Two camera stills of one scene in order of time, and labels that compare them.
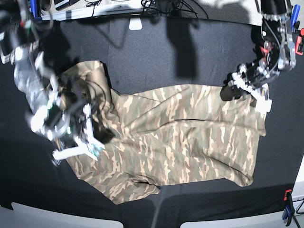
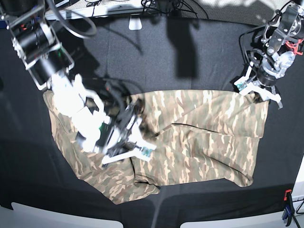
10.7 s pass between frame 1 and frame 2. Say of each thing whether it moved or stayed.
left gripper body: moved
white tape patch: stayed
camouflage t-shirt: moved
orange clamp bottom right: stayed
